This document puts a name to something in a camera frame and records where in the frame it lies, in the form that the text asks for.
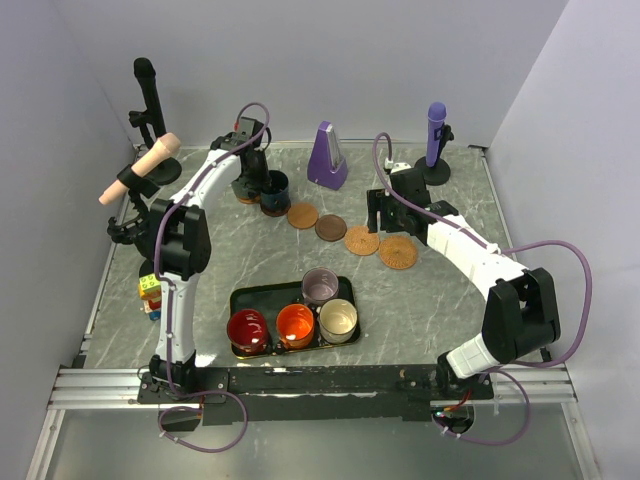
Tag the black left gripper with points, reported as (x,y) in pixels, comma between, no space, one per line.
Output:
(263,180)

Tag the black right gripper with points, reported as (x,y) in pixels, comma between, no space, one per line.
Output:
(377,201)

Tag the dark green cup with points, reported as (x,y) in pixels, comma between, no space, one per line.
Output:
(247,187)

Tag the woven rattan coaster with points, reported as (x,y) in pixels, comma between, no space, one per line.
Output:
(398,252)
(359,241)

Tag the dark blue cup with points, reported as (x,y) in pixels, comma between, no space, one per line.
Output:
(275,195)

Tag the woven rattan coaster front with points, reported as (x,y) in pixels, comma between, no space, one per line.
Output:
(398,252)

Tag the dark walnut coaster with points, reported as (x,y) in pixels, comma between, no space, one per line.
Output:
(275,213)
(330,228)

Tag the lilac cup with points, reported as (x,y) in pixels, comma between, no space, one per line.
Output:
(319,285)

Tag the cream cup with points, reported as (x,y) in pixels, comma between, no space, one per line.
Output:
(337,320)

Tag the orange cup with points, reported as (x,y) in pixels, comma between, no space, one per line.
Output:
(295,324)

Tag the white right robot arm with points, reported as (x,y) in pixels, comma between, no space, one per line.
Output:
(520,315)

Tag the black arm base beam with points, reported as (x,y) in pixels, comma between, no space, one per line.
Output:
(408,392)

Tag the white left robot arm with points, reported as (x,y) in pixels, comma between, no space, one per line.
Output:
(182,248)

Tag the red cup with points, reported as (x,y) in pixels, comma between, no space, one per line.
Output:
(248,332)

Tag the black purple-microphone stand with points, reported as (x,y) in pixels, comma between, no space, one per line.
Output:
(440,172)

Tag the purple metronome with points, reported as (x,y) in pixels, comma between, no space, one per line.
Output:
(327,165)

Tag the beige microphone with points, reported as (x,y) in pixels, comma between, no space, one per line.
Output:
(164,147)

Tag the purple microphone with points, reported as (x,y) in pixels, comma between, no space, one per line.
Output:
(436,117)

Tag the black tray gold rim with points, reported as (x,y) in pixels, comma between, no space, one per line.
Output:
(269,300)

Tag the black microphone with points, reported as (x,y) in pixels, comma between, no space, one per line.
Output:
(152,116)

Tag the empty black microphone stand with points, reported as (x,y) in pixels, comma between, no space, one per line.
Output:
(146,268)

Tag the colourful toy block figure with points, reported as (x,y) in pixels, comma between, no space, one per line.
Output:
(150,293)

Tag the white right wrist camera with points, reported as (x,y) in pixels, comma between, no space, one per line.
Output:
(391,167)

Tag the aluminium frame rail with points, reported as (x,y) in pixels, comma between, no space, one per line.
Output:
(120,388)

